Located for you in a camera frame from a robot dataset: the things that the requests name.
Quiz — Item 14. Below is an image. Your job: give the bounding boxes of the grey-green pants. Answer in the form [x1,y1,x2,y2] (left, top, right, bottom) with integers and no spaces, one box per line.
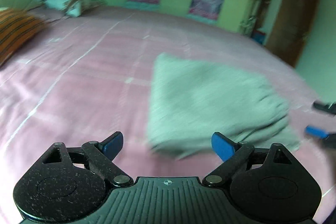
[147,53,300,158]

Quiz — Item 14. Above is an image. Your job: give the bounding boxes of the pink quilted bedsheet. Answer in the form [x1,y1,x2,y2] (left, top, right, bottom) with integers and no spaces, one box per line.
[1,7,335,223]

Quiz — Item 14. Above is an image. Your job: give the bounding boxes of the brown wooden door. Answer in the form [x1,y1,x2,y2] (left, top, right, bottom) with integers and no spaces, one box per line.
[265,0,320,67]

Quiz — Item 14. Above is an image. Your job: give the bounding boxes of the folded mauve blanket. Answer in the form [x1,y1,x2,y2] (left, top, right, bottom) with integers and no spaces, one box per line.
[27,6,67,23]

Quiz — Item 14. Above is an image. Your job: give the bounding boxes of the white floral pillow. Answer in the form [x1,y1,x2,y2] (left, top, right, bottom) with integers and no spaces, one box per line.
[34,0,106,18]

